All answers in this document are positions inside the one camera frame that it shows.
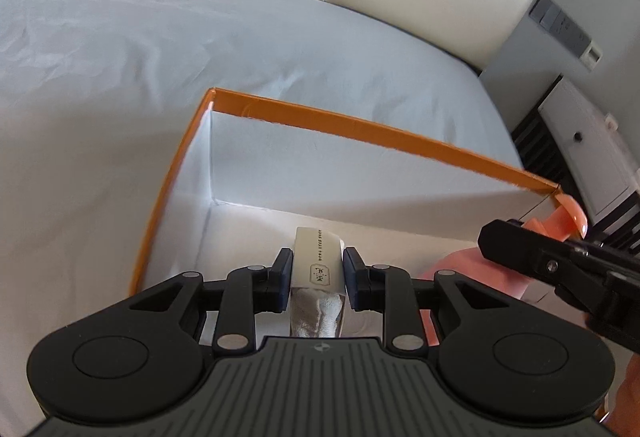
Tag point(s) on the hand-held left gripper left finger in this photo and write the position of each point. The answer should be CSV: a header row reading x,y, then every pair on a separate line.
x,y
282,279

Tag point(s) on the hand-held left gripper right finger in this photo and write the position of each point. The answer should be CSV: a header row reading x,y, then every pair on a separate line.
x,y
353,279

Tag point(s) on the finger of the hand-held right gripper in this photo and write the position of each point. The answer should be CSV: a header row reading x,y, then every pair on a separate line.
x,y
525,247

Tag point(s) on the white and silver packet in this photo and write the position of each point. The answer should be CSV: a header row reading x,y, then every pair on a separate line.
x,y
317,267

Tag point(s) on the pink plastic bottle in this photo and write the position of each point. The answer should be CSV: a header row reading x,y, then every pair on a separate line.
x,y
465,267

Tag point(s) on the orange cardboard box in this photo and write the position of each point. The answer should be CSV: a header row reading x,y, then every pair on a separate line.
x,y
350,177

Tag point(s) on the person's right forearm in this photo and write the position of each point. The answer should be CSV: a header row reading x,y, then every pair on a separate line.
x,y
631,397

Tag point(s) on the white nightstand drawer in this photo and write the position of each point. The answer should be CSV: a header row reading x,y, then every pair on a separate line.
x,y
585,152

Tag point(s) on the white and black nightstand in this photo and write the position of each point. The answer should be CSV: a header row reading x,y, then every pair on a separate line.
x,y
620,152

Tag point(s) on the bed with white sheet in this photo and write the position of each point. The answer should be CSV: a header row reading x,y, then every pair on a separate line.
x,y
100,67

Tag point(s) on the grey wall socket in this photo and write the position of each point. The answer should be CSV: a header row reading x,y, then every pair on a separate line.
x,y
561,26
580,41

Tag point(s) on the grey wall switch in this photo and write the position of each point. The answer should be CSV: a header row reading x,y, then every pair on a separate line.
x,y
541,11

